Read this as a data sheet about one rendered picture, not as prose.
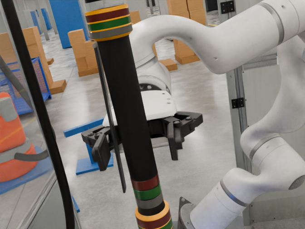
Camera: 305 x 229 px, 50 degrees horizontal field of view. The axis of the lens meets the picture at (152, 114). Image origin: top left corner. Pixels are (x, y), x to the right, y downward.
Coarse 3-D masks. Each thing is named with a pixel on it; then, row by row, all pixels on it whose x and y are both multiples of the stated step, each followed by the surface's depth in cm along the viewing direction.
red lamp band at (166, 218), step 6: (168, 210) 40; (168, 216) 40; (138, 222) 40; (144, 222) 39; (150, 222) 39; (156, 222) 39; (162, 222) 39; (144, 228) 40; (150, 228) 39; (156, 228) 39
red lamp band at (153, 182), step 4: (156, 176) 38; (132, 180) 38; (148, 180) 38; (152, 180) 38; (156, 180) 38; (132, 184) 39; (136, 184) 38; (140, 184) 38; (144, 184) 38; (148, 184) 38; (152, 184) 38; (156, 184) 38; (136, 188) 38; (140, 188) 38; (144, 188) 38; (148, 188) 38
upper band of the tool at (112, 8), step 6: (114, 6) 35; (120, 6) 31; (126, 6) 32; (90, 12) 31; (96, 12) 31; (102, 12) 31; (114, 18) 31; (126, 24) 32; (96, 30) 32; (102, 30) 31; (132, 30) 33; (114, 36) 32; (120, 36) 32
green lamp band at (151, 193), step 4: (160, 184) 40; (156, 188) 38; (160, 188) 39; (136, 192) 39; (140, 192) 38; (144, 192) 38; (148, 192) 38; (152, 192) 38; (156, 192) 39; (136, 196) 39; (140, 196) 38; (144, 196) 38; (148, 196) 38; (152, 196) 38
